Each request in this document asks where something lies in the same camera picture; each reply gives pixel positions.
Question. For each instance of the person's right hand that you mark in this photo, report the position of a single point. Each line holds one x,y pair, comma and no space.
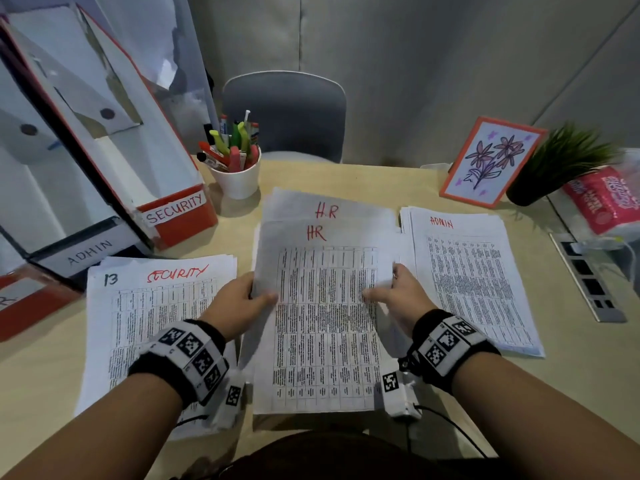
407,302

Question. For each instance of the person's left hand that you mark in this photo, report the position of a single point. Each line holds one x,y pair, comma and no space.
235,307

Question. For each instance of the admin paper pile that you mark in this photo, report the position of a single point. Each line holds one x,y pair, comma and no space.
475,284

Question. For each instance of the security paper pile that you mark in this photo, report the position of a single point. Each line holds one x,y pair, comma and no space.
140,304

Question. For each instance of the unsorted paper pile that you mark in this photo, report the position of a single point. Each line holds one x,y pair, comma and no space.
300,204

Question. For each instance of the black admin file box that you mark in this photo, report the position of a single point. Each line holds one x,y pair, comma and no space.
50,209

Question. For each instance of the person's left forearm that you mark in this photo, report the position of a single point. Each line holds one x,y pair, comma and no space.
100,434

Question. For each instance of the person's right forearm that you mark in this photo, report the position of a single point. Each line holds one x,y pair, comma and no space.
540,419

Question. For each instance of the person's dark shirt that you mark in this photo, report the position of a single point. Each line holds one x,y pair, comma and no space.
340,459

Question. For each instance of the black right wristband with markers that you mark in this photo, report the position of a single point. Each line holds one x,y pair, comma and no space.
445,347

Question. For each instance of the white pen cup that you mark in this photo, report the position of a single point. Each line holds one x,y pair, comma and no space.
240,182

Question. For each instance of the small white container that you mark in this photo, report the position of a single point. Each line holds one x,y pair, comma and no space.
435,166

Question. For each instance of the green plant in black pot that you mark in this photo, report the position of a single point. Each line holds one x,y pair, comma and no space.
525,192

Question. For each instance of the bunch of coloured markers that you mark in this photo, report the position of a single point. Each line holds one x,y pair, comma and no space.
232,144

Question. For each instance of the orange framed flower drawing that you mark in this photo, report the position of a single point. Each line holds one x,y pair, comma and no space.
490,162

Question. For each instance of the grey desk socket strip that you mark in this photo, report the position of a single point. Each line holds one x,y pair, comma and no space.
590,279

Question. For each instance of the grey chair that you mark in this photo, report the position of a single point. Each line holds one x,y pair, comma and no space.
285,114

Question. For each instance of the red white paper towel pack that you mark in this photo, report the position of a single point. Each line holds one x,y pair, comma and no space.
605,199

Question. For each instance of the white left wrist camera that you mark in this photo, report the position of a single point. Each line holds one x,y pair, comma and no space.
230,397

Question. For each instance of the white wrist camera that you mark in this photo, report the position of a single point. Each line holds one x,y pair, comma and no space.
230,397
400,394

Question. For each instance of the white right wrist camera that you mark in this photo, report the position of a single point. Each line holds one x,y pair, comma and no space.
400,394

